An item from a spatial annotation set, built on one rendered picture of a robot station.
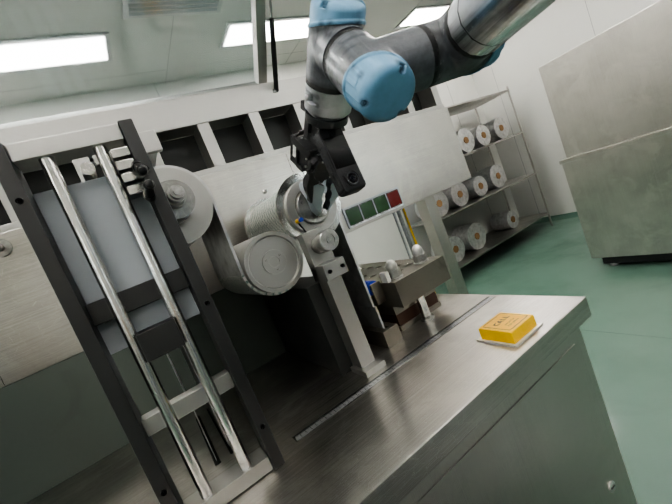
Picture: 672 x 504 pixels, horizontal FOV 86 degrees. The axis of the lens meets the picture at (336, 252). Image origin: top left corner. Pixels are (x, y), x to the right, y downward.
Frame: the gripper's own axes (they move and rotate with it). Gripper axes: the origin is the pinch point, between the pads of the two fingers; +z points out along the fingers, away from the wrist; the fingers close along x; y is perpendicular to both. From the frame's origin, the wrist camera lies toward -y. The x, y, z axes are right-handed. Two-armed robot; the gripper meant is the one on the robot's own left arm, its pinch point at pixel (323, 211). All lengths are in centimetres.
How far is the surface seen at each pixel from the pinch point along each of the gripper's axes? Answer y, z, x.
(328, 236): -6.7, -0.6, 3.5
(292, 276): -4.8, 9.5, 9.7
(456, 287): -6, 74, -77
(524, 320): -38.1, 2.6, -16.9
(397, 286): -16.1, 13.8, -10.2
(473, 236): 77, 228, -290
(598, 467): -65, 25, -23
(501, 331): -37.0, 4.0, -12.6
